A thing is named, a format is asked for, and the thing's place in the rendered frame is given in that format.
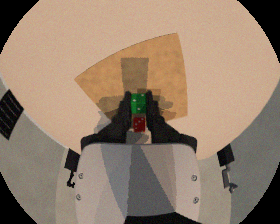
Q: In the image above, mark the green die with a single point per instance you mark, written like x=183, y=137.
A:
x=138, y=103

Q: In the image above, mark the red die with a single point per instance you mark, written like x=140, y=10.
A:
x=139, y=124

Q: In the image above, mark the tan mat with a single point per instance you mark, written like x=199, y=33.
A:
x=155, y=65

